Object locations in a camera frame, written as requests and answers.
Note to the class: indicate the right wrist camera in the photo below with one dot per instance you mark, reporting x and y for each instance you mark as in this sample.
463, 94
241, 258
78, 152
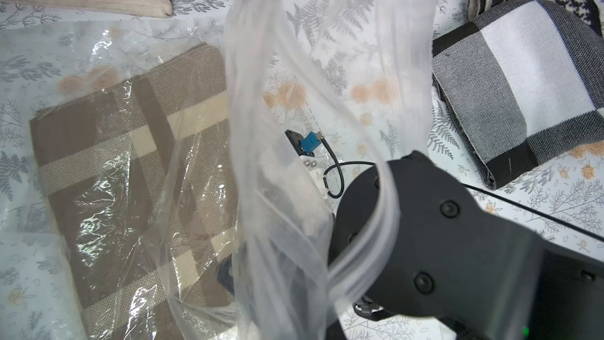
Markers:
305, 146

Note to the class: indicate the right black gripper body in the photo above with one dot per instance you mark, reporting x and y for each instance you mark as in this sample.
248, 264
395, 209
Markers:
483, 276

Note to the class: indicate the clear plastic vacuum bag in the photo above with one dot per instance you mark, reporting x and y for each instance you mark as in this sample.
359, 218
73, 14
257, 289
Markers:
355, 70

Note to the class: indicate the black white houndstooth scarf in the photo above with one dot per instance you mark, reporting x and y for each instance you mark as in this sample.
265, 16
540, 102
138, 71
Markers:
586, 10

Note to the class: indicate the brown plaid scarf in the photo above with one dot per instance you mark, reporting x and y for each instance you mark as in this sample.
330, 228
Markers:
139, 179

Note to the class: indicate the grey white scarf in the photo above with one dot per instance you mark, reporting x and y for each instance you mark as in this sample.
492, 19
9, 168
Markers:
524, 84

